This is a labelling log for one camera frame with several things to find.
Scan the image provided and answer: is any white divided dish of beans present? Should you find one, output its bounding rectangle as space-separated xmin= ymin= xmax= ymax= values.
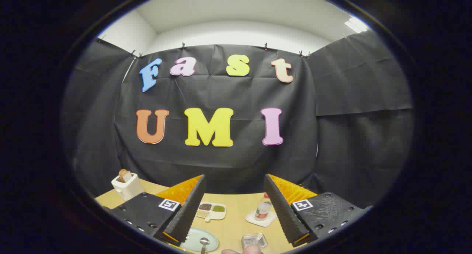
xmin=195 ymin=202 xmax=227 ymax=222

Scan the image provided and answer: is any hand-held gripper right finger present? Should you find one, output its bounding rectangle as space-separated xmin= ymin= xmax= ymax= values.
xmin=264 ymin=174 xmax=373 ymax=248

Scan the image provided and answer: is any cream toaster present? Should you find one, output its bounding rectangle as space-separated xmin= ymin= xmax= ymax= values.
xmin=111 ymin=172 xmax=145 ymax=201

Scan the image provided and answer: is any white square coaster tray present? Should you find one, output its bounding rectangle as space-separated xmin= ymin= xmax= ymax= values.
xmin=245 ymin=209 xmax=278 ymax=227

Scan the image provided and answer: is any pale green round plate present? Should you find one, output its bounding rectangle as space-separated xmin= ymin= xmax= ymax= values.
xmin=180 ymin=227 xmax=219 ymax=253

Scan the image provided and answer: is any metal wire drainer basket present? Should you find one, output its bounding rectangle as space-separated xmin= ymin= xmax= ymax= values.
xmin=242 ymin=233 xmax=268 ymax=250

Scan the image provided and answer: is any small ceiling light panel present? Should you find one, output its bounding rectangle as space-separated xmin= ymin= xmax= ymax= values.
xmin=345 ymin=17 xmax=369 ymax=33

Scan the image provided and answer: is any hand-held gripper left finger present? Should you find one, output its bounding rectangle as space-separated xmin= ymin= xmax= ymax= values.
xmin=109 ymin=174 xmax=206 ymax=247

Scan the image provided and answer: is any clear plastic water bottle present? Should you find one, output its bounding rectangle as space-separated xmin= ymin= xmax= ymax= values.
xmin=254 ymin=192 xmax=273 ymax=220

